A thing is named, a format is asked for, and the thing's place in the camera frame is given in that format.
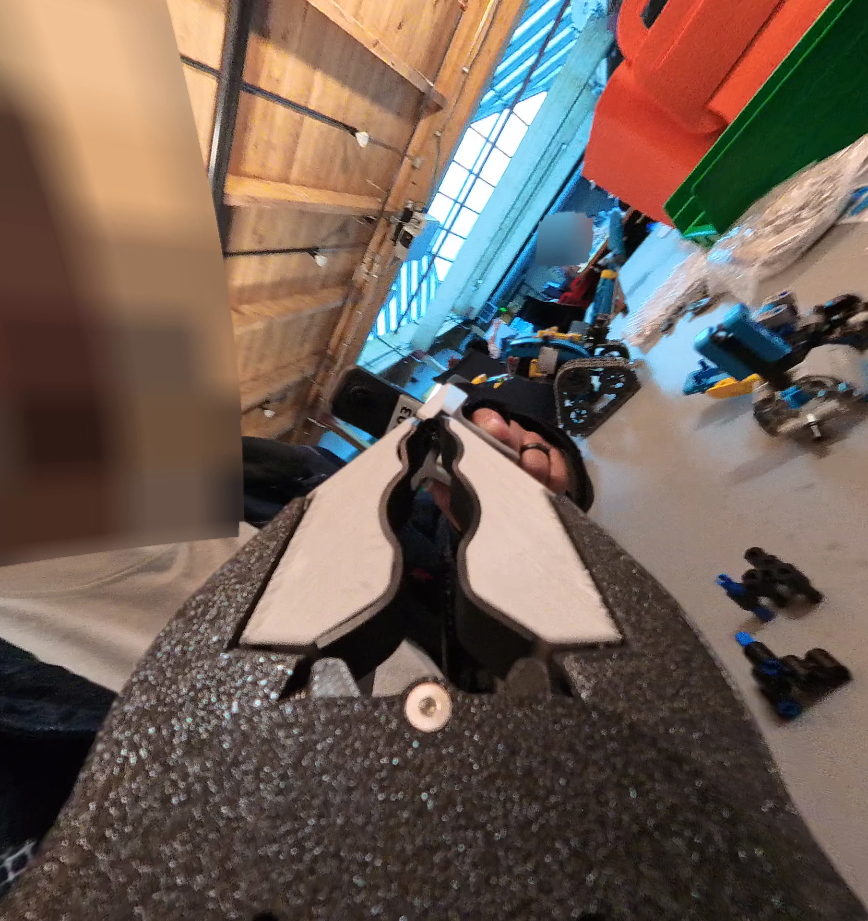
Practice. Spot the small blue toy robot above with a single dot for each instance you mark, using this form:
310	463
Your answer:
743	345

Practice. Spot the black connector with blue pin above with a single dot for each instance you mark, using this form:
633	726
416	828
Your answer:
801	669
776	579

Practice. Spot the grey desk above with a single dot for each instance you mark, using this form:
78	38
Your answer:
693	504

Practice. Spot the person's white shirt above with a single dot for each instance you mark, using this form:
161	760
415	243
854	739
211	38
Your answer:
153	597

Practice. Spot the clear plastic parts bag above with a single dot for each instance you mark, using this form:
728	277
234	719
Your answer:
801	216
664	309

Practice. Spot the tracked toy robot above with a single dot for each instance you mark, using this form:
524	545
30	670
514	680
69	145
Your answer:
592	388

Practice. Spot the green bin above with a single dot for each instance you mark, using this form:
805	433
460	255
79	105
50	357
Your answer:
786	129

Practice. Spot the dark denim jacket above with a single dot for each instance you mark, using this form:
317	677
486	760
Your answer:
23	719

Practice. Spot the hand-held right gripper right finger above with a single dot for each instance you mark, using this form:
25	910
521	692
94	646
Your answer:
527	568

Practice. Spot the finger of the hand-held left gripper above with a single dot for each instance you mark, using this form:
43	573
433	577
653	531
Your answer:
430	473
446	401

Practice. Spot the orange plastic tote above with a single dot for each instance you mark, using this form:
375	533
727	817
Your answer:
657	144

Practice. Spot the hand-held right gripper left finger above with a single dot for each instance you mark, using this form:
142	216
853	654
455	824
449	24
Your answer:
326	568

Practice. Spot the small black pin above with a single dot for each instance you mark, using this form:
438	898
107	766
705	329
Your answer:
430	433

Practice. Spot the person's left hand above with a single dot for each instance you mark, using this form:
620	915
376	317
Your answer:
509	432

